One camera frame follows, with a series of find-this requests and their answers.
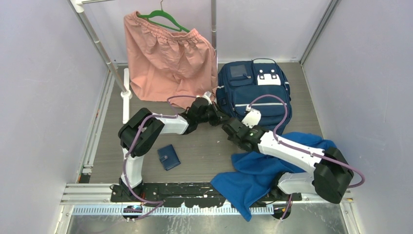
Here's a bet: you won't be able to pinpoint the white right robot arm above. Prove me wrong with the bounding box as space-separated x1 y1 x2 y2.
222 117 354 204

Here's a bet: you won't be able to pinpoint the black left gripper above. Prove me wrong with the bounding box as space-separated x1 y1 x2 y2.
197 101 229 126

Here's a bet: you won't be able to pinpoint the small blue wallet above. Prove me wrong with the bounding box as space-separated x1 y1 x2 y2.
157 144 181 171

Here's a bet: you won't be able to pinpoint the pink shorts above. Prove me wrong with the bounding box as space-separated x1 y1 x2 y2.
124 11 218 109

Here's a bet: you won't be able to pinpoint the navy blue backpack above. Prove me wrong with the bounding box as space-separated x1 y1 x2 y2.
216 58 292 135

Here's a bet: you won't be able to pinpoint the metal clothes rack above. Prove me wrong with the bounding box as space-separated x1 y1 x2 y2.
68 0 219 125

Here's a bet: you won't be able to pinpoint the green clothes hanger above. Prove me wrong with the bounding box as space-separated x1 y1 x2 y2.
137 0 191 33

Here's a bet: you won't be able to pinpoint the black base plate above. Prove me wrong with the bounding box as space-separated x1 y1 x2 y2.
109 181 289 208

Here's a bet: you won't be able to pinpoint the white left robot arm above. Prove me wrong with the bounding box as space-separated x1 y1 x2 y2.
118 91 229 201

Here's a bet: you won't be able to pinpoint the blue cloth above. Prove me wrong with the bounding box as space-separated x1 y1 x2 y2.
210 132 338 222

